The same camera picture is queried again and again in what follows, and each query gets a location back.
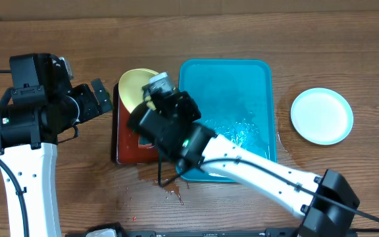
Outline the yellow-green plate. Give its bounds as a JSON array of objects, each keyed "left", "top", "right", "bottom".
[{"left": 118, "top": 68, "right": 158, "bottom": 113}]

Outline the green and orange sponge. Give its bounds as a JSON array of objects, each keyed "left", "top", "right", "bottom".
[{"left": 138, "top": 136, "right": 154, "bottom": 149}]

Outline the light blue plate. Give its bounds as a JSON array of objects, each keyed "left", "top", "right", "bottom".
[{"left": 290, "top": 88, "right": 354, "bottom": 145}]

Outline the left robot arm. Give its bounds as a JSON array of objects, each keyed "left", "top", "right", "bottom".
[{"left": 0, "top": 53, "right": 113, "bottom": 236}]

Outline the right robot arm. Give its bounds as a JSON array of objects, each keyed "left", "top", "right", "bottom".
[{"left": 127, "top": 85, "right": 360, "bottom": 236}]

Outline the blue plastic tray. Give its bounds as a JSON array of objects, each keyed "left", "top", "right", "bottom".
[{"left": 175, "top": 59, "right": 278, "bottom": 184}]

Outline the black tray with red water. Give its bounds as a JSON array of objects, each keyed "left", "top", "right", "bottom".
[{"left": 111, "top": 84, "right": 159, "bottom": 165}]

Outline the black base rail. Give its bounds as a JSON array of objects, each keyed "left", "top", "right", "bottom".
[{"left": 64, "top": 222, "right": 358, "bottom": 237}]

